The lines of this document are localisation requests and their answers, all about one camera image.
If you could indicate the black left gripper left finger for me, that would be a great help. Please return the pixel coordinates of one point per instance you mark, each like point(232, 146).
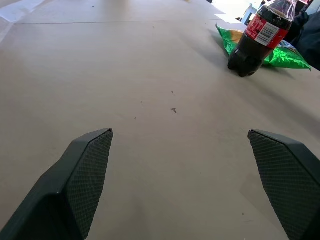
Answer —
point(75, 180)

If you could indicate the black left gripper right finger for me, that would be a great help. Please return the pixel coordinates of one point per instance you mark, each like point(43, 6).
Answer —
point(287, 175)

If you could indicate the green snack bag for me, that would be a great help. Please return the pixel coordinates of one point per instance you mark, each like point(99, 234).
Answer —
point(282, 56)

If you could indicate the cola bottle with red label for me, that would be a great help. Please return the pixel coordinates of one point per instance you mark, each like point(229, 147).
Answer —
point(252, 47)

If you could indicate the dark clothed person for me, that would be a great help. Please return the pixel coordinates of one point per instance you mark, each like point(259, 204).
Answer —
point(308, 32)

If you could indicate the white plastic sheet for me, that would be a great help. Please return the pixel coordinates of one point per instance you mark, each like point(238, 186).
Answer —
point(12, 11)

